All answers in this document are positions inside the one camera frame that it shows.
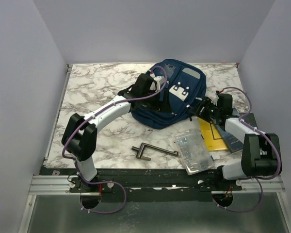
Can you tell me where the navy blue student backpack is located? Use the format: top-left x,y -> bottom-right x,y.
131,59 -> 207,130

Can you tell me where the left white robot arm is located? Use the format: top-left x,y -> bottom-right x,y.
62,72 -> 167,192

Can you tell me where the clear plastic pencil case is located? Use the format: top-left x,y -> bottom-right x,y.
175,130 -> 214,175

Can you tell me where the yellow notebook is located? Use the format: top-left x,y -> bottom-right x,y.
198,118 -> 228,151

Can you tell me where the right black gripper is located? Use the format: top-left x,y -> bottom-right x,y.
189,97 -> 221,123

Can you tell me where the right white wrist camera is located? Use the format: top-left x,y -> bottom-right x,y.
216,91 -> 221,102

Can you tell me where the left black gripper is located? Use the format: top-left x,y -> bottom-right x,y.
141,89 -> 172,113

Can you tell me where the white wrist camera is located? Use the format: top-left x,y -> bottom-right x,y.
216,91 -> 221,102
154,76 -> 165,91

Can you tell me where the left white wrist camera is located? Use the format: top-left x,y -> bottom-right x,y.
154,76 -> 165,91

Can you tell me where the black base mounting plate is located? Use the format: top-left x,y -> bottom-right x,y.
40,168 -> 242,205

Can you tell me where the aluminium rail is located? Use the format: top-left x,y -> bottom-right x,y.
29,175 -> 286,195

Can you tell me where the black starry book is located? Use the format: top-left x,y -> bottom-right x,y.
241,113 -> 258,127

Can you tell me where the dark blue book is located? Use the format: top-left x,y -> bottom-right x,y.
217,109 -> 244,154

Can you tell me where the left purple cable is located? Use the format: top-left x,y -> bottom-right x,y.
62,65 -> 168,214

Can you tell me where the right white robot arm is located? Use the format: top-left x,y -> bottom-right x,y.
190,92 -> 282,190

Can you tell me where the purple cable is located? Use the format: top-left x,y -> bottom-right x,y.
62,65 -> 168,214
218,86 -> 282,213

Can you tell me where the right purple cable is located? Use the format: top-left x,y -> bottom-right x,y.
218,86 -> 282,213

